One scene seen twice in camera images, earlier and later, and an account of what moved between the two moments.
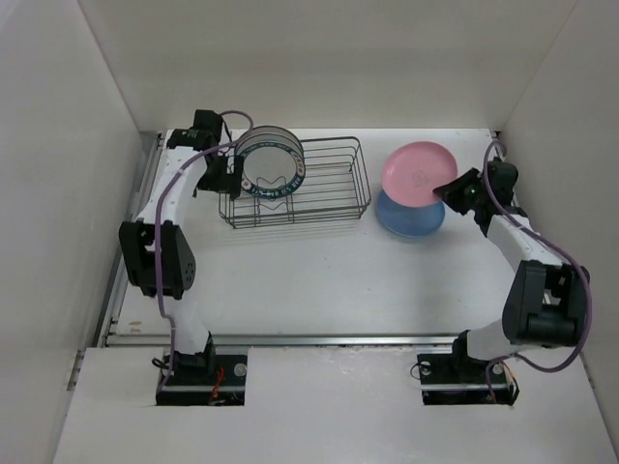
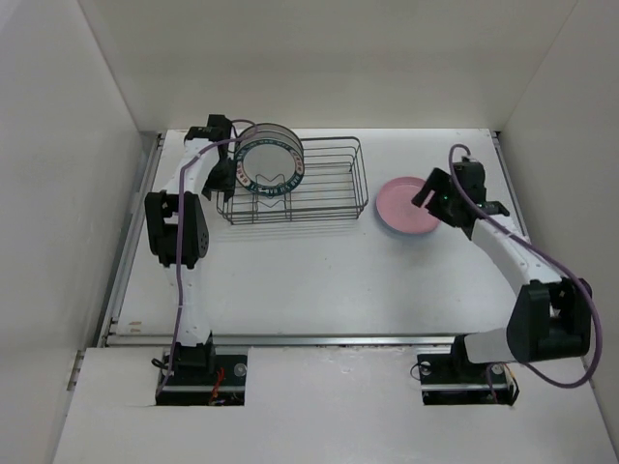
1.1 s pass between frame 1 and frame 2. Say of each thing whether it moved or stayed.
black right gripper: moved
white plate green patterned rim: stayed
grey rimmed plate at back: stayed
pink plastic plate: moved
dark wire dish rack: stayed
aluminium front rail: stayed
